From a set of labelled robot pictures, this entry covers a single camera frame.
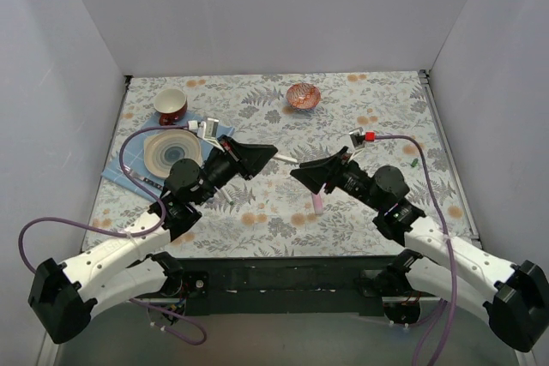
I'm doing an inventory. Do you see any black handled fork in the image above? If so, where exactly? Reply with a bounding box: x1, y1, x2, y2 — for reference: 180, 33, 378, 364
124, 168, 163, 190

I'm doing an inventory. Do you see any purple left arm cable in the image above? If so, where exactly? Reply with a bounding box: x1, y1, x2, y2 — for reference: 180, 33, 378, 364
17, 120, 208, 345

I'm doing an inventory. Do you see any white pen with green tip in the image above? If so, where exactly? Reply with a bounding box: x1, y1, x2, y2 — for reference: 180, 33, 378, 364
220, 189, 234, 206

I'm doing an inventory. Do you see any red ceramic mug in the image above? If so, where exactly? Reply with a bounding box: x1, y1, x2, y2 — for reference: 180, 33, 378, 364
154, 88, 188, 126

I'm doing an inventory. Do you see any pink highlighter pen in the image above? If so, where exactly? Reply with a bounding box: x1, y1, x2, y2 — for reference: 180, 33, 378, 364
311, 194, 323, 216

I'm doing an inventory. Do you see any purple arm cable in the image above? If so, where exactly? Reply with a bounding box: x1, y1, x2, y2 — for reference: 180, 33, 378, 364
364, 130, 458, 366
17, 120, 208, 345

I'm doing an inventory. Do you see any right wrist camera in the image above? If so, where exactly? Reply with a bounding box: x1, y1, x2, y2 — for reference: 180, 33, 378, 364
348, 127, 365, 150

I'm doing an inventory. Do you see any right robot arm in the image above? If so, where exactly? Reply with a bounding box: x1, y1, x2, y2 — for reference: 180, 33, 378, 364
291, 149, 548, 352

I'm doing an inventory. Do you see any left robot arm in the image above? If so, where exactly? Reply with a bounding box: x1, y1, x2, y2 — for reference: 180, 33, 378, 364
28, 135, 278, 345

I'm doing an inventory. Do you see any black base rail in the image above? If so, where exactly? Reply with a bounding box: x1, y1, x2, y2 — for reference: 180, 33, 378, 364
76, 254, 490, 318

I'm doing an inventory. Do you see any white pen with blue tip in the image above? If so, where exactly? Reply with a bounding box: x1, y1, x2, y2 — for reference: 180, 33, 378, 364
273, 153, 299, 165

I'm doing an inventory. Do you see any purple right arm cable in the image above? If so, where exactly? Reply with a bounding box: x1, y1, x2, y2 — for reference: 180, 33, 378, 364
364, 130, 458, 366

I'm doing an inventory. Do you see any orange patterned bowl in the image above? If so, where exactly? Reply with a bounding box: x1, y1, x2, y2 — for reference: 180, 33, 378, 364
286, 83, 321, 111

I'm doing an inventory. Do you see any beige plate with blue rings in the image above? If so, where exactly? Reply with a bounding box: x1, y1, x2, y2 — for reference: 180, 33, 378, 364
143, 129, 202, 179

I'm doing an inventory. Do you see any floral tablecloth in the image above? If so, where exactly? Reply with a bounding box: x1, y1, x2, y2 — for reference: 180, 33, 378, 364
112, 71, 478, 257

